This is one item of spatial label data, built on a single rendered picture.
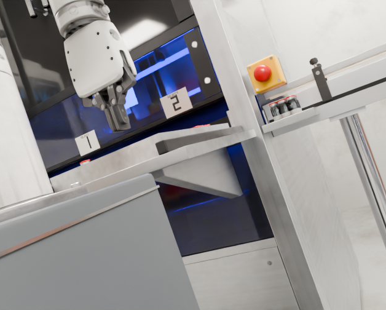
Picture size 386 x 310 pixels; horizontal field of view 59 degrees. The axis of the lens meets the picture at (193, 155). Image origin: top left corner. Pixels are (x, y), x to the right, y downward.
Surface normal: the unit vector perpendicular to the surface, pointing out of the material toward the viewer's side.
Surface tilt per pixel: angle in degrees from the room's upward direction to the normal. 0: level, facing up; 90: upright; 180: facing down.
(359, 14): 90
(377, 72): 90
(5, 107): 90
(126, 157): 90
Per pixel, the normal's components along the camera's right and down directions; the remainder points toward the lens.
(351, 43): -0.39, 0.12
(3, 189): 0.65, -0.25
